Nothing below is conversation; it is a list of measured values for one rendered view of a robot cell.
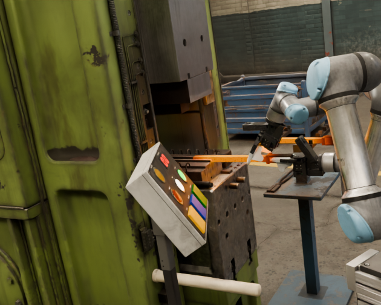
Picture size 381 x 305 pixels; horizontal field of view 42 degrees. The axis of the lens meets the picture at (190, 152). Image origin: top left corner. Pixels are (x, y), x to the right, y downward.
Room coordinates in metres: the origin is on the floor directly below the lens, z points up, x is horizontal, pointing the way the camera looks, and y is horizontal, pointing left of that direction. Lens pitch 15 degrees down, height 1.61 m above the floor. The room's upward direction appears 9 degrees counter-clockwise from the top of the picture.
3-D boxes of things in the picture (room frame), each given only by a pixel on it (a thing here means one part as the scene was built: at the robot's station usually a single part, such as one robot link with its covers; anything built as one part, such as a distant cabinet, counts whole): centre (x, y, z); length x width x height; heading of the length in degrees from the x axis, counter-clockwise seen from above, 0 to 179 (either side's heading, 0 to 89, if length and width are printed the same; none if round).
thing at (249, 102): (6.18, -1.11, 0.36); 1.20 x 0.80 x 0.72; 55
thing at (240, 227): (2.22, 0.08, 0.69); 0.56 x 0.38 x 0.45; 60
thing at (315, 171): (1.87, -0.45, 0.98); 0.12 x 0.08 x 0.09; 60
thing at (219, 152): (2.24, -0.12, 0.95); 0.12 x 0.08 x 0.06; 60
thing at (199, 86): (2.16, 0.10, 1.32); 0.42 x 0.20 x 0.10; 60
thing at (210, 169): (2.16, 0.10, 0.96); 0.42 x 0.20 x 0.09; 60
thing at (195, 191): (1.62, 0.00, 1.01); 0.07 x 0.05 x 0.07; 175
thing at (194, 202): (1.52, 0.01, 1.01); 0.07 x 0.05 x 0.07; 175
